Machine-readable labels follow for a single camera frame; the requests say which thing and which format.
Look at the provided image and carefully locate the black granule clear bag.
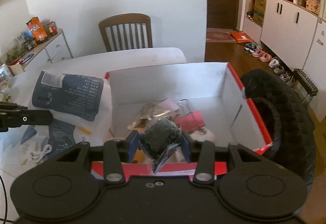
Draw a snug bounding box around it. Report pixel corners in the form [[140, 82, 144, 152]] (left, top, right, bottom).
[[139, 118, 181, 174]]

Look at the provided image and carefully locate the wooden slat-back chair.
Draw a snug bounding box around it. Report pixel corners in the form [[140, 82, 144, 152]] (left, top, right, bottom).
[[98, 13, 153, 52]]

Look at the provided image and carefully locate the orange snack box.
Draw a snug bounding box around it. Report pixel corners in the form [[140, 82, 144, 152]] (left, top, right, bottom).
[[26, 17, 48, 44]]

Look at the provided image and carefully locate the white blue tissue pack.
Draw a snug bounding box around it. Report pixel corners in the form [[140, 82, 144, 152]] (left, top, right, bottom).
[[28, 71, 113, 146]]

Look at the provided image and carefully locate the orange parcel bag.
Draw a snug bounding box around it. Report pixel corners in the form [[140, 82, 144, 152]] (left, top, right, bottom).
[[230, 31, 252, 43]]

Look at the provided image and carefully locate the silver foil snack bag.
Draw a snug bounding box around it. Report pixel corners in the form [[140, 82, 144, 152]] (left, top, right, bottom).
[[127, 103, 171, 131]]

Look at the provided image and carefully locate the red white cardboard box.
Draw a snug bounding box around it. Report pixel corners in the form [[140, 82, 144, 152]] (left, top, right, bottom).
[[89, 63, 272, 186]]

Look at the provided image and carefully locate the pink binder clip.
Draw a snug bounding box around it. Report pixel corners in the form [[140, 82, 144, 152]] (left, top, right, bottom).
[[174, 99, 207, 134]]

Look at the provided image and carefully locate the black metal rack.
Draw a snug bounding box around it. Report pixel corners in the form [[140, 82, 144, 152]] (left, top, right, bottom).
[[293, 68, 319, 106]]

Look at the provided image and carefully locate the red patterned door rug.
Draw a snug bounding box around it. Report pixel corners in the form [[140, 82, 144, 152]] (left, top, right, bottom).
[[206, 28, 236, 43]]

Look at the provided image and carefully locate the white side drawer cabinet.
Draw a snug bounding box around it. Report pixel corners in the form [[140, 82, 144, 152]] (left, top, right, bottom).
[[18, 28, 73, 71]]

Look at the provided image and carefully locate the white usb cable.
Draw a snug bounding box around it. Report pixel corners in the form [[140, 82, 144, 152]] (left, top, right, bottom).
[[31, 144, 53, 163]]

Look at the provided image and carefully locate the white storage cabinet wall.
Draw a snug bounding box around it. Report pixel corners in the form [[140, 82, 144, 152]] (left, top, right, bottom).
[[244, 0, 325, 121]]

